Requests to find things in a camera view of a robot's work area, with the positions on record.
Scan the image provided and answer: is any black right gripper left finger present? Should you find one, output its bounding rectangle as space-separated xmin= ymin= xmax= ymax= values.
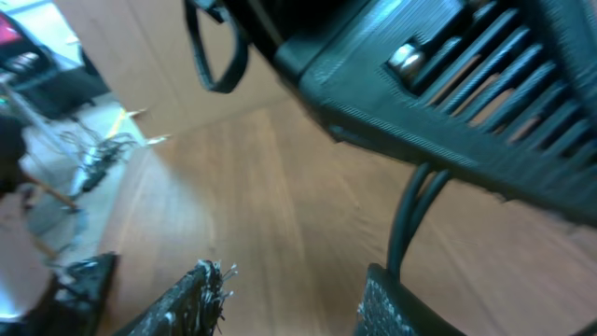
xmin=115 ymin=259 xmax=238 ymax=336

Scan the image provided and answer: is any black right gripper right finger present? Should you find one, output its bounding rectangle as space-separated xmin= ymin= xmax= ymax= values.
xmin=354 ymin=263 xmax=464 ymax=336

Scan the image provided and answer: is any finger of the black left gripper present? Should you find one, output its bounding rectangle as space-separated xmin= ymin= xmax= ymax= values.
xmin=274 ymin=0 xmax=596 ymax=225

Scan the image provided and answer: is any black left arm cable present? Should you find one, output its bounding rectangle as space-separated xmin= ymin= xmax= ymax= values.
xmin=182 ymin=0 xmax=251 ymax=94

